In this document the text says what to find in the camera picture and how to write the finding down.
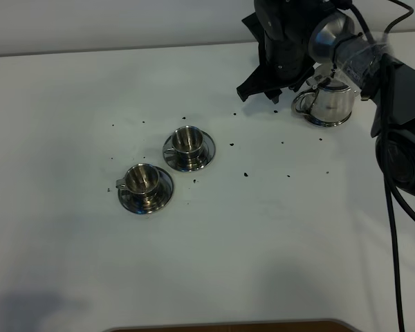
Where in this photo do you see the stainless steel teapot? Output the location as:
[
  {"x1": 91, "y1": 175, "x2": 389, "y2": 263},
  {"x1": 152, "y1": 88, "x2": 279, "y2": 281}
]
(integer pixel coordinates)
[{"x1": 291, "y1": 75, "x2": 356, "y2": 121}]

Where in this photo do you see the far stainless steel teacup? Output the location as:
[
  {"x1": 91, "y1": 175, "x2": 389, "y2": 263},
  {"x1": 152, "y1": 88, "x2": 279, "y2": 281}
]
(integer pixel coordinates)
[{"x1": 163, "y1": 125, "x2": 204, "y2": 160}]

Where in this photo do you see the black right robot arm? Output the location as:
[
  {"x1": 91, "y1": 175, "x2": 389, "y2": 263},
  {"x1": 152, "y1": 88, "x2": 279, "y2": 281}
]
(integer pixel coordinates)
[{"x1": 237, "y1": 1, "x2": 415, "y2": 196}]

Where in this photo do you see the steel saucer near cup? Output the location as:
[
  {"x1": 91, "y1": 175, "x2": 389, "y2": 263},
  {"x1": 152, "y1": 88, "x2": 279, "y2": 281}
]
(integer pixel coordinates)
[{"x1": 118, "y1": 166, "x2": 174, "y2": 215}]

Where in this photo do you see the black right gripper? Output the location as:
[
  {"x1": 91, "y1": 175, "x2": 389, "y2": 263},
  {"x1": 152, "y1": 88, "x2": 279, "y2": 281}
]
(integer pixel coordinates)
[{"x1": 237, "y1": 1, "x2": 335, "y2": 104}]

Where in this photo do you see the steel teapot saucer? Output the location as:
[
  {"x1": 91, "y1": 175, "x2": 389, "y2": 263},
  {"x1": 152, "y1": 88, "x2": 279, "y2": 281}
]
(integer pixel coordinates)
[{"x1": 303, "y1": 113, "x2": 352, "y2": 127}]

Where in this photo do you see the near stainless steel teacup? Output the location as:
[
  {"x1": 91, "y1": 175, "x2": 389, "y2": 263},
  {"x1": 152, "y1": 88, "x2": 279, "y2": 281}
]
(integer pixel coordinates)
[{"x1": 116, "y1": 163, "x2": 160, "y2": 202}]

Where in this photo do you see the far steel cup saucer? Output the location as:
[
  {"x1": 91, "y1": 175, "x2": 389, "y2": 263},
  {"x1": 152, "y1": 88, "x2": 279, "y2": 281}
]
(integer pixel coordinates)
[{"x1": 163, "y1": 130, "x2": 216, "y2": 172}]

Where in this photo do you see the stainless steel teacup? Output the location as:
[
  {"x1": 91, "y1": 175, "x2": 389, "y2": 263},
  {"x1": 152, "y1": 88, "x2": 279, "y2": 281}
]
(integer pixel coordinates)
[
  {"x1": 116, "y1": 163, "x2": 160, "y2": 202},
  {"x1": 163, "y1": 125, "x2": 204, "y2": 160}
]

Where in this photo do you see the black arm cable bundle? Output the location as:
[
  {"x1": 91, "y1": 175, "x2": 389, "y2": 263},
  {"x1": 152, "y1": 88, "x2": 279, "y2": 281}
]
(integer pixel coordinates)
[{"x1": 345, "y1": 0, "x2": 415, "y2": 332}]

